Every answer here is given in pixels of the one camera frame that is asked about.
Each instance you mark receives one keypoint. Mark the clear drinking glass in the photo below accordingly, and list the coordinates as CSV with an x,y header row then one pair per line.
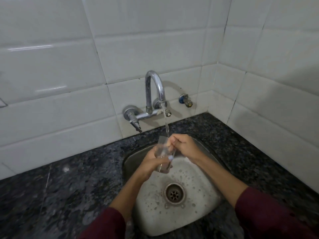
x,y
164,155

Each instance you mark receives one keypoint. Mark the round sink drain strainer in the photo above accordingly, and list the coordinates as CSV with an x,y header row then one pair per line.
x,y
174,194

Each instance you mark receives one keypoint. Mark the person's right forearm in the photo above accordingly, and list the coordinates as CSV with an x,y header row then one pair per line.
x,y
239,196

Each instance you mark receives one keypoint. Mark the stainless steel sink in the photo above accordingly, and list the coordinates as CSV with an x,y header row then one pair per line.
x,y
174,194

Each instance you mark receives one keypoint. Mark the person's left hand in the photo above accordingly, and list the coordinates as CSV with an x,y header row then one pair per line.
x,y
149,163

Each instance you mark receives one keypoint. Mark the person's left forearm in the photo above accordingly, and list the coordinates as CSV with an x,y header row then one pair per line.
x,y
129,194

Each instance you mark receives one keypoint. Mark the person's right hand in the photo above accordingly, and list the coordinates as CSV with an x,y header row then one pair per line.
x,y
187,146

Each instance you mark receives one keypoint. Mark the person's left fingers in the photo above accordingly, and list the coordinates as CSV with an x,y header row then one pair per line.
x,y
165,161

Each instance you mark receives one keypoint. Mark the chrome wall faucet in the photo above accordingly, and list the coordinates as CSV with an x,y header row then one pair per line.
x,y
152,102

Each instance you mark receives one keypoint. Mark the brass wall valve outlet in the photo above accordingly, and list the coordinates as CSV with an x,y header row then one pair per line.
x,y
186,100

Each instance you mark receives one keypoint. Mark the person's right fingers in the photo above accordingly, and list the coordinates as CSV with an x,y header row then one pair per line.
x,y
174,141

